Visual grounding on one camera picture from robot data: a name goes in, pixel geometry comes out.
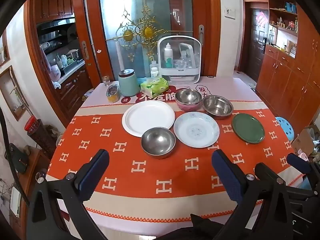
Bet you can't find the green plate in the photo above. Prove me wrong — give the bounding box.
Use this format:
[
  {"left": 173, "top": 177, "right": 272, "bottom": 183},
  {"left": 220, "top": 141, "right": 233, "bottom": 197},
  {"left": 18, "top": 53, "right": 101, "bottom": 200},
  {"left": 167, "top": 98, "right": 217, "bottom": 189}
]
[{"left": 231, "top": 113, "right": 265, "bottom": 144}]

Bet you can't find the wooden kitchen wall cabinet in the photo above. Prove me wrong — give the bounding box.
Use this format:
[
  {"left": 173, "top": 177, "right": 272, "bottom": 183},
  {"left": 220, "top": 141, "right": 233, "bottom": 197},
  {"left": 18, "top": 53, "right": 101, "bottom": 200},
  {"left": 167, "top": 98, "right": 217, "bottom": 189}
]
[{"left": 31, "top": 0, "right": 76, "bottom": 24}]

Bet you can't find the wide steel bowl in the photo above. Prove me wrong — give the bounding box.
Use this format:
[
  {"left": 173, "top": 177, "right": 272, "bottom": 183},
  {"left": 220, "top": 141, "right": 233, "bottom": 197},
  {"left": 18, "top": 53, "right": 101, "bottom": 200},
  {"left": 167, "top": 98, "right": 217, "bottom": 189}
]
[{"left": 202, "top": 95, "right": 234, "bottom": 120}]

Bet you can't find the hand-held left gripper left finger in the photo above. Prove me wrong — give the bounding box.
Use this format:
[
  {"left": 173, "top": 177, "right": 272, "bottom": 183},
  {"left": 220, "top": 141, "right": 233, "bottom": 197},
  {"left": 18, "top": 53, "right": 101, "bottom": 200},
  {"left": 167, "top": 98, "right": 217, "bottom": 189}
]
[{"left": 26, "top": 149, "right": 110, "bottom": 240}]

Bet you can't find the wooden shelf cabinet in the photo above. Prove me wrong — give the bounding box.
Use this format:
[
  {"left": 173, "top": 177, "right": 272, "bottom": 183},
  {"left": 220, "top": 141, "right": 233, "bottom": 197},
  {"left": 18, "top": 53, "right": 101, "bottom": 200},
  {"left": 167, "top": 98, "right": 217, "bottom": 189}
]
[{"left": 255, "top": 0, "right": 320, "bottom": 142}]

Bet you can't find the mint green canister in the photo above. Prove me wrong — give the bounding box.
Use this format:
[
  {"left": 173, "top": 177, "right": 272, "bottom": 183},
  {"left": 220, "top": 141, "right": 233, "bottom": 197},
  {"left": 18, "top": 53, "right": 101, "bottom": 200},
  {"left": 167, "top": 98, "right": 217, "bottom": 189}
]
[{"left": 118, "top": 69, "right": 140, "bottom": 97}]

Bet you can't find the small steel bowl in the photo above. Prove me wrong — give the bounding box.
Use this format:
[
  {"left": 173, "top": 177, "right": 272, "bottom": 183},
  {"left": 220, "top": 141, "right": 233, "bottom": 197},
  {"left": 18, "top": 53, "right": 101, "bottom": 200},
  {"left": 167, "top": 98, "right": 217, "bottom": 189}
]
[{"left": 141, "top": 127, "right": 176, "bottom": 159}]

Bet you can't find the white plate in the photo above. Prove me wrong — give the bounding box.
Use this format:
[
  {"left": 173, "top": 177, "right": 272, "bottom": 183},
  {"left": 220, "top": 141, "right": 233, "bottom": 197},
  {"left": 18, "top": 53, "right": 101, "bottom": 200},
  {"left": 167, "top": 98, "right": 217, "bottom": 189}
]
[{"left": 122, "top": 100, "right": 176, "bottom": 138}]

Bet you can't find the red can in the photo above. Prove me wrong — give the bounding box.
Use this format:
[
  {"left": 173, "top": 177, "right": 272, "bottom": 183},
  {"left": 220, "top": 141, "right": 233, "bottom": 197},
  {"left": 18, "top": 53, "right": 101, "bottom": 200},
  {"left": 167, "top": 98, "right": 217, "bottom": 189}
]
[{"left": 25, "top": 116, "right": 42, "bottom": 133}]

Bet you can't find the pale blue patterned plate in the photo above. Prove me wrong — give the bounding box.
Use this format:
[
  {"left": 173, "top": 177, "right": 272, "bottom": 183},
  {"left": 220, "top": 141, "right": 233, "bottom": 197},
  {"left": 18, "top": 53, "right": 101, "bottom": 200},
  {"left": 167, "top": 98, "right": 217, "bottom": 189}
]
[{"left": 173, "top": 111, "right": 220, "bottom": 149}]

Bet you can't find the pink white rice cooker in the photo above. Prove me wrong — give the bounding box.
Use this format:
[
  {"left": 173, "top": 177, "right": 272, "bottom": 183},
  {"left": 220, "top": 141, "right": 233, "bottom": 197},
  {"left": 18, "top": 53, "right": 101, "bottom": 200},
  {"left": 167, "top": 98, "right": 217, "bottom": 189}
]
[{"left": 50, "top": 64, "right": 62, "bottom": 81}]

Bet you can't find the orange patterned tablecloth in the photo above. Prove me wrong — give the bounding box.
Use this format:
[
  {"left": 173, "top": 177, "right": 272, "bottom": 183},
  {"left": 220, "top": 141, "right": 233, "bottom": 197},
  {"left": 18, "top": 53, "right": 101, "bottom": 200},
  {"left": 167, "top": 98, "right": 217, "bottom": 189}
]
[{"left": 46, "top": 76, "right": 304, "bottom": 223}]

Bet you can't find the cardboard box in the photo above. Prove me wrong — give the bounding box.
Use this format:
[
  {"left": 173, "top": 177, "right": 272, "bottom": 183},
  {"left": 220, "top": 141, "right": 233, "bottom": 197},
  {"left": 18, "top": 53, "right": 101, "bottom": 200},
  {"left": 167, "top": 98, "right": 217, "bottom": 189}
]
[{"left": 291, "top": 123, "right": 320, "bottom": 156}]

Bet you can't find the green tissue pack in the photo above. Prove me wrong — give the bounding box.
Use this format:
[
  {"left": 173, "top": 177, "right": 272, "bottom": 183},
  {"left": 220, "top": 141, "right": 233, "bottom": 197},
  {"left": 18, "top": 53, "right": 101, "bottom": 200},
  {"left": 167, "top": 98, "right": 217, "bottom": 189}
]
[{"left": 140, "top": 77, "right": 169, "bottom": 98}]

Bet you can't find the wooden kitchen base cabinet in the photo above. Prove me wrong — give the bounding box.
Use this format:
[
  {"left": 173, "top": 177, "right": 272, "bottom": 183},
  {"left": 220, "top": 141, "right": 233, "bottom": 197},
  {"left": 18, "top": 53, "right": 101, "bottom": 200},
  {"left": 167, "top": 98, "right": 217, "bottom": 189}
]
[{"left": 53, "top": 66, "right": 93, "bottom": 106}]

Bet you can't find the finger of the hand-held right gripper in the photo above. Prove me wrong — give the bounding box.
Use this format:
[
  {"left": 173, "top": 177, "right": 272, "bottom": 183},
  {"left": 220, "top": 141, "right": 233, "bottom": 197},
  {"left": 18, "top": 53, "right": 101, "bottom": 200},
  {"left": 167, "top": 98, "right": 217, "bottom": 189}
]
[
  {"left": 287, "top": 153, "right": 320, "bottom": 178},
  {"left": 254, "top": 162, "right": 278, "bottom": 180}
]

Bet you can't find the yellow can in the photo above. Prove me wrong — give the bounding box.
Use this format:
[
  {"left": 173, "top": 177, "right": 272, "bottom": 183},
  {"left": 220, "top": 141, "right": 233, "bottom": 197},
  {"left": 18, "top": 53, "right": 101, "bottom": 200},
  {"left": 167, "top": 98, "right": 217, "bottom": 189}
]
[{"left": 106, "top": 85, "right": 122, "bottom": 103}]

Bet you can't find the dark brown entrance door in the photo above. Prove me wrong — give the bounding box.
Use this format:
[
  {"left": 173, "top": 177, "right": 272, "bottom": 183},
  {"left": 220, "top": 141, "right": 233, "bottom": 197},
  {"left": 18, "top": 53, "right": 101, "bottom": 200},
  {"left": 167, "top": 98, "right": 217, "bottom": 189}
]
[{"left": 246, "top": 7, "right": 270, "bottom": 82}]

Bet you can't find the steel bowl with pink rim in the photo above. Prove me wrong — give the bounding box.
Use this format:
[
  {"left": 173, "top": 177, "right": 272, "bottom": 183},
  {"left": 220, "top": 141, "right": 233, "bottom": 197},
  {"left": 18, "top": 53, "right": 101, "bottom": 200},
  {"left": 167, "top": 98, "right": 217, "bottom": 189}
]
[{"left": 175, "top": 88, "right": 203, "bottom": 105}]

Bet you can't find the blue plastic stool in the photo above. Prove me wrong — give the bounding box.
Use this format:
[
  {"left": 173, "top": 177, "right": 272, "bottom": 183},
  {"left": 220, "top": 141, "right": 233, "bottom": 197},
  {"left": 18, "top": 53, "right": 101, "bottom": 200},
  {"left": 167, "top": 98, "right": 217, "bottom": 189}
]
[{"left": 275, "top": 116, "right": 296, "bottom": 142}]

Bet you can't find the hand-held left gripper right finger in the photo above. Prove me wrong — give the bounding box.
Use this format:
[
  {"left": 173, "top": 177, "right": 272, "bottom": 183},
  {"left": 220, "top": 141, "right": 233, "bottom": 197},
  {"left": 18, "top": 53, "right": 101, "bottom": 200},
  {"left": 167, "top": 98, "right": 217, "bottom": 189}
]
[{"left": 211, "top": 149, "right": 294, "bottom": 240}]

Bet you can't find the white clear storage box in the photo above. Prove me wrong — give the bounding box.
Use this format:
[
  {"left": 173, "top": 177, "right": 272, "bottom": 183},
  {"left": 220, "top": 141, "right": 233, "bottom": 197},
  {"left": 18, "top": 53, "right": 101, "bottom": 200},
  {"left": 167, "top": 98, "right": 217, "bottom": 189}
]
[{"left": 157, "top": 35, "right": 201, "bottom": 84}]

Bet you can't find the wooden picture frame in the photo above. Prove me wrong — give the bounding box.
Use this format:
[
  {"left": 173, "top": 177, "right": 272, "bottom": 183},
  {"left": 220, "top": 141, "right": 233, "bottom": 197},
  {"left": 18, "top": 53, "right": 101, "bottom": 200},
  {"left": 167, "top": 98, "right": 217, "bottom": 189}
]
[{"left": 0, "top": 66, "right": 29, "bottom": 121}]

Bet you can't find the dark carved stand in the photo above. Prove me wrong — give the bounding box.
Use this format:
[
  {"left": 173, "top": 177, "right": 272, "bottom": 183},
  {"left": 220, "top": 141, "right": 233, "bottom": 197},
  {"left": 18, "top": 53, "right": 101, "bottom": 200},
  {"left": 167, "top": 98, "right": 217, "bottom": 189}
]
[{"left": 27, "top": 120, "right": 57, "bottom": 159}]

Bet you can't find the white green label bottle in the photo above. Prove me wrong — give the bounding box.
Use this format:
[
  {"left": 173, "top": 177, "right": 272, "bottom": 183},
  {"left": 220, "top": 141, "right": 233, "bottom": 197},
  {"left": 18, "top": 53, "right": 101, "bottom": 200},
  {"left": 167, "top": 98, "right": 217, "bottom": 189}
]
[{"left": 163, "top": 42, "right": 174, "bottom": 68}]

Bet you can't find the glass sliding door gold ornament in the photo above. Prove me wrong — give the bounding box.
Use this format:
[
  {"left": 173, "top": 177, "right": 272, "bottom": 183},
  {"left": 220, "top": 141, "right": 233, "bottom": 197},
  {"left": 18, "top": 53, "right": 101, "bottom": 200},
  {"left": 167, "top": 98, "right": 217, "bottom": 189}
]
[{"left": 72, "top": 0, "right": 222, "bottom": 85}]

